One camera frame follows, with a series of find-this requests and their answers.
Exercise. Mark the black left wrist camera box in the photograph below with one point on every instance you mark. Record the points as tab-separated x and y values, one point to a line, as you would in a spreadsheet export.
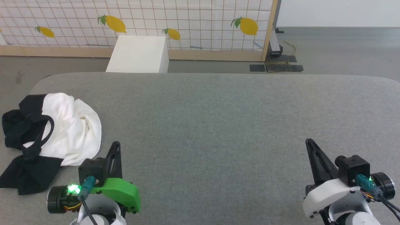
90	170

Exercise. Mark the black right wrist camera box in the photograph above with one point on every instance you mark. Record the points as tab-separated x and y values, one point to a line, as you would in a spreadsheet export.
353	168

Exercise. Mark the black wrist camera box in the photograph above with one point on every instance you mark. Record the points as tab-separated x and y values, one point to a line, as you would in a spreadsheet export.
353	168
90	170

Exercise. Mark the white rectangular box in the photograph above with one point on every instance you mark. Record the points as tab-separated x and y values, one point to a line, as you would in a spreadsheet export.
137	53

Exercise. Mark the white and black t-shirt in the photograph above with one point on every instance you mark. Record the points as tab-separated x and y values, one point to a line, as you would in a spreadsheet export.
78	131

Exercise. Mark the lemon print partition panel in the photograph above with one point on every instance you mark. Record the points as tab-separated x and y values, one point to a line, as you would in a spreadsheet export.
187	18

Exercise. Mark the grey metal stand post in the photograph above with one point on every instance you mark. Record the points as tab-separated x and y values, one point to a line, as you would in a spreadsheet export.
274	43

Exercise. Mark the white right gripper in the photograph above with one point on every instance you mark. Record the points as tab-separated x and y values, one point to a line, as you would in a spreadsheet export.
328	192

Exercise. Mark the black floor base plate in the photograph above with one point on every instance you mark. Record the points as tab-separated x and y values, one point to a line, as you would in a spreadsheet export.
281	66

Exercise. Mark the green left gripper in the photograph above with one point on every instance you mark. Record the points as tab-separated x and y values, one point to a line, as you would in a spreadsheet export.
122	192

